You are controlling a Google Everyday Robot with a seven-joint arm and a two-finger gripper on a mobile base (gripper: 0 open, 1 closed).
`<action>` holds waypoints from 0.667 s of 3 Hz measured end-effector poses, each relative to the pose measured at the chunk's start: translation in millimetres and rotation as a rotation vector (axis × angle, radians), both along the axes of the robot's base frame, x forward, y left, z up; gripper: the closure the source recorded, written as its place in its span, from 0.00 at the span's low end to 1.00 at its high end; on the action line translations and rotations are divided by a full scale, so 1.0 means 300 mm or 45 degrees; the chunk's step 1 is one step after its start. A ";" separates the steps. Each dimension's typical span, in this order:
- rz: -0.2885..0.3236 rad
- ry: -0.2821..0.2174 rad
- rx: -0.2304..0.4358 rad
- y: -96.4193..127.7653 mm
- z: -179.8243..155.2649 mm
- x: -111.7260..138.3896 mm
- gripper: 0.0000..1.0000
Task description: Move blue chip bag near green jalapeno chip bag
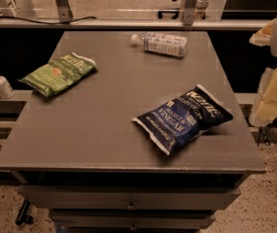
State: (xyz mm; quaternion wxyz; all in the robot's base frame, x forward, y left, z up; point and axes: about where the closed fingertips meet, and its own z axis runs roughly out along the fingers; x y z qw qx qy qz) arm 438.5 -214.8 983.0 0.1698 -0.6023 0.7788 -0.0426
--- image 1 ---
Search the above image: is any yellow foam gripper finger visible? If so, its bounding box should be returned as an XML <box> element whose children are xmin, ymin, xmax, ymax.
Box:
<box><xmin>249</xmin><ymin>19</ymin><xmax>275</xmax><ymax>47</ymax></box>
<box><xmin>249</xmin><ymin>68</ymin><xmax>277</xmax><ymax>127</ymax></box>

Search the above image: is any blue salt vinegar chip bag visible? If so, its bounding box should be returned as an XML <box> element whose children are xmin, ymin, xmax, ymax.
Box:
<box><xmin>132</xmin><ymin>84</ymin><xmax>233</xmax><ymax>155</ymax></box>

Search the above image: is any white pump dispenser bottle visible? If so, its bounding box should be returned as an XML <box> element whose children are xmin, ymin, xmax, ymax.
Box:
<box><xmin>0</xmin><ymin>75</ymin><xmax>15</xmax><ymax>100</ymax></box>

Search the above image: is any grey top drawer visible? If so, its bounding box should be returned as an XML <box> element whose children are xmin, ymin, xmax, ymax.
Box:
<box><xmin>18</xmin><ymin>185</ymin><xmax>240</xmax><ymax>211</ymax></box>

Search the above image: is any grey drawer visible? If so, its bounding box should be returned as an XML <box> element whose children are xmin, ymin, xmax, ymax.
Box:
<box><xmin>50</xmin><ymin>210</ymin><xmax>216</xmax><ymax>230</ymax></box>
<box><xmin>18</xmin><ymin>185</ymin><xmax>240</xmax><ymax>211</ymax></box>

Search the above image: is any green jalapeno chip bag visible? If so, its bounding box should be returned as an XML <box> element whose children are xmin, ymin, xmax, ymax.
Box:
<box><xmin>19</xmin><ymin>52</ymin><xmax>97</xmax><ymax>97</ymax></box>

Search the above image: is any grey lower drawer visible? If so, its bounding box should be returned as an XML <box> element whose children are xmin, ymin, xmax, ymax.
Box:
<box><xmin>50</xmin><ymin>210</ymin><xmax>216</xmax><ymax>230</ymax></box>

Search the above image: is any black cable on shelf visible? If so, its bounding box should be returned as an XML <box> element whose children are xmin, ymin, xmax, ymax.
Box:
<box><xmin>0</xmin><ymin>15</ymin><xmax>97</xmax><ymax>25</ymax></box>

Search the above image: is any clear plastic water bottle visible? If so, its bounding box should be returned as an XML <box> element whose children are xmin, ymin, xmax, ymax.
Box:
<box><xmin>131</xmin><ymin>31</ymin><xmax>188</xmax><ymax>58</ymax></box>

